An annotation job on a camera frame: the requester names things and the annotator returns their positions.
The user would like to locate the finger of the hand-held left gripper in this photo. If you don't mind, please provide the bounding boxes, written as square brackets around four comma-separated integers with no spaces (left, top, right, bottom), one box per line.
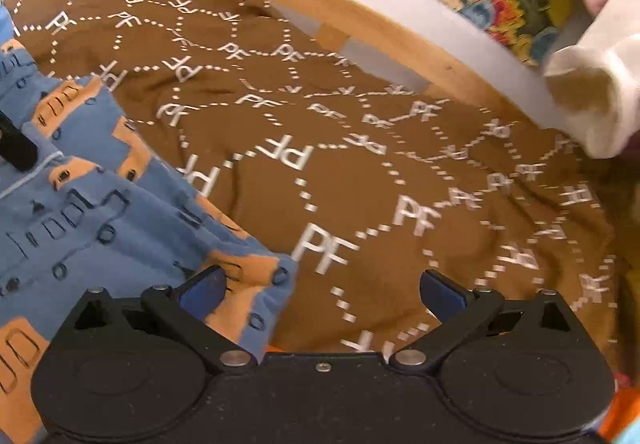
[0,111,40,171]

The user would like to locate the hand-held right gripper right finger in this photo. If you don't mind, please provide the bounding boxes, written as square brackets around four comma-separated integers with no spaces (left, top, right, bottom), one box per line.
[388,269,577,373]

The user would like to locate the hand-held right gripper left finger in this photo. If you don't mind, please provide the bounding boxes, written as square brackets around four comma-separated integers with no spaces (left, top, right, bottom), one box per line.
[74,265,259,373]

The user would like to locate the blue pants with orange print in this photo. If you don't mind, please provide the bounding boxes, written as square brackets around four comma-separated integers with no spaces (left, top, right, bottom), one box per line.
[0,4,300,444]

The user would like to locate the brown patterned blanket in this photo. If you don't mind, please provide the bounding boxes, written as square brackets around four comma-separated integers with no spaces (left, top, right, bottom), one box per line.
[0,0,626,361]

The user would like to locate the multicoloured patchwork blanket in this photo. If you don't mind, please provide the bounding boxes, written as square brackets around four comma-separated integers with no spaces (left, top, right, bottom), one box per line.
[597,369,640,444]

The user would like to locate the white hanging garment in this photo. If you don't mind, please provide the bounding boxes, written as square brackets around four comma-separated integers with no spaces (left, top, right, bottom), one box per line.
[542,7,640,160]

